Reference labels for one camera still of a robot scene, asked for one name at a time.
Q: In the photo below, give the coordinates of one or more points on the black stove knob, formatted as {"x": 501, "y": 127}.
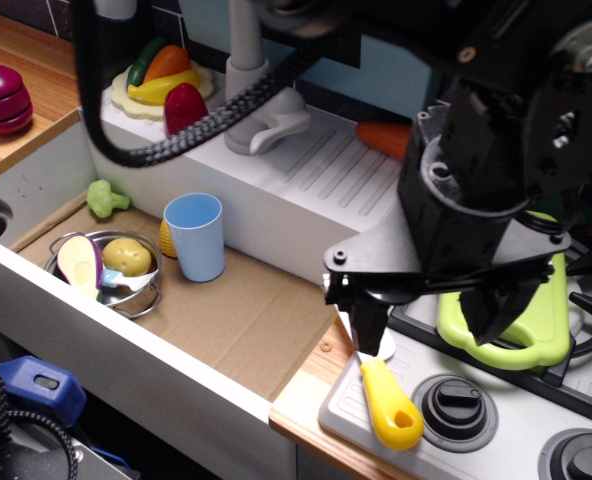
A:
{"x": 460, "y": 416}
{"x": 567, "y": 455}

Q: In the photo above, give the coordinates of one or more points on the brown cardboard sheet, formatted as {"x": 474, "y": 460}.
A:
{"x": 244, "y": 334}

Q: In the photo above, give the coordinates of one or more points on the red toy pepper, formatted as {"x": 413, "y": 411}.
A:
{"x": 183, "y": 106}

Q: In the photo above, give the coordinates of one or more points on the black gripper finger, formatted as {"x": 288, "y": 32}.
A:
{"x": 367, "y": 310}
{"x": 490, "y": 307}

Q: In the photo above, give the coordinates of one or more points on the yellow toy banana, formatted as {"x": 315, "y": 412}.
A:
{"x": 154, "y": 92}

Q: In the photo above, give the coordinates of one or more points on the toy broccoli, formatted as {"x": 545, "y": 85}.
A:
{"x": 102, "y": 201}

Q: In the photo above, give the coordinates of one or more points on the orange toy pepper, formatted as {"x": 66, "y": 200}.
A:
{"x": 170, "y": 60}

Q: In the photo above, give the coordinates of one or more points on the yellow handled toy knife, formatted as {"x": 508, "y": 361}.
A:
{"x": 396, "y": 421}

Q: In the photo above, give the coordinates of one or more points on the toy potato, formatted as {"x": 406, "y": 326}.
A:
{"x": 127, "y": 256}

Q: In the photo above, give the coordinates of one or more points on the black stove grate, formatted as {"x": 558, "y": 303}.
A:
{"x": 567, "y": 383}

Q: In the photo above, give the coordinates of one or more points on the blue plastic clamp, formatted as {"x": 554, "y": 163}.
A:
{"x": 42, "y": 387}

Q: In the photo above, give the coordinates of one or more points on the grey toy faucet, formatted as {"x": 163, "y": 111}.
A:
{"x": 269, "y": 118}

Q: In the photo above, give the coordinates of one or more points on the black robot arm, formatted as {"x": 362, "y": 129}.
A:
{"x": 490, "y": 181}

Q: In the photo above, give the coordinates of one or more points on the toy corn cob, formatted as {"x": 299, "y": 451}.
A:
{"x": 166, "y": 244}

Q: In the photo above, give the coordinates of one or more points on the green toy cucumber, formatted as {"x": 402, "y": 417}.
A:
{"x": 137, "y": 71}

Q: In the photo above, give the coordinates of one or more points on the purple toy onion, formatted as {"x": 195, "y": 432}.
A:
{"x": 1, "y": 97}

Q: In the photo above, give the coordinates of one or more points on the toy carrot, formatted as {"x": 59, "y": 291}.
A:
{"x": 385, "y": 137}

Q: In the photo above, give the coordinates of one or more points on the toy eggplant half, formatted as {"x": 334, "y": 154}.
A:
{"x": 79, "y": 261}

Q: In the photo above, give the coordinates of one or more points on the small metal pot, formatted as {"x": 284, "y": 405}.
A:
{"x": 129, "y": 304}

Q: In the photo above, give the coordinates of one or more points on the green cutting board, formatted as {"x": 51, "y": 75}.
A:
{"x": 540, "y": 334}

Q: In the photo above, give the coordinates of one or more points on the white blue toy spatula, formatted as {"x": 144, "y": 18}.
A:
{"x": 115, "y": 279}

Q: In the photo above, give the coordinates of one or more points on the cream flower shaped plate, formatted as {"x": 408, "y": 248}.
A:
{"x": 138, "y": 110}

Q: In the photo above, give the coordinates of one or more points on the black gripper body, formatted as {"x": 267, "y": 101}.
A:
{"x": 432, "y": 241}

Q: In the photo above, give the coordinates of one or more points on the light blue plastic cup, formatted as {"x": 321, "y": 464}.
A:
{"x": 196, "y": 227}

